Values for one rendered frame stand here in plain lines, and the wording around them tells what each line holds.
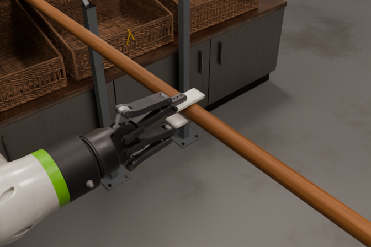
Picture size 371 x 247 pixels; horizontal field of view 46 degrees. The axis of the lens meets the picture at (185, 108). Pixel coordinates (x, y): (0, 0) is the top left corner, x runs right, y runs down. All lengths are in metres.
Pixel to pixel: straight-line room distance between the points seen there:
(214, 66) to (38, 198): 1.92
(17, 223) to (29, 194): 0.04
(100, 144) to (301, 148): 1.95
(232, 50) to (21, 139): 1.24
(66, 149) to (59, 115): 1.32
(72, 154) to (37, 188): 0.07
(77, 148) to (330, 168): 1.93
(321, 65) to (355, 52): 0.35
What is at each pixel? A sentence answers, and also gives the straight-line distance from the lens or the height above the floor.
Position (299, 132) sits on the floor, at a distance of 2.64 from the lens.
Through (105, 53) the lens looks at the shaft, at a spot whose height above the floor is 1.20.
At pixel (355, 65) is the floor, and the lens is 3.36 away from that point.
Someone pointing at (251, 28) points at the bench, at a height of 0.50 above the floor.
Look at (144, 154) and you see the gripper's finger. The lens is 0.77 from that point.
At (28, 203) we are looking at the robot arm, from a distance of 0.64.
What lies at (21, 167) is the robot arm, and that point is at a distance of 0.66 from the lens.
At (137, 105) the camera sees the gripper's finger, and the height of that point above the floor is 1.25.
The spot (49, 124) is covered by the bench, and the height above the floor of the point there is 0.46.
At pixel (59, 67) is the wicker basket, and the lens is 1.93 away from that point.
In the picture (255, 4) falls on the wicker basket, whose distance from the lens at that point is 2.60.
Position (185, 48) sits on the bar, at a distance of 2.16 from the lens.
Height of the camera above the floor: 1.68
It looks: 38 degrees down
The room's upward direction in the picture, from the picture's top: straight up
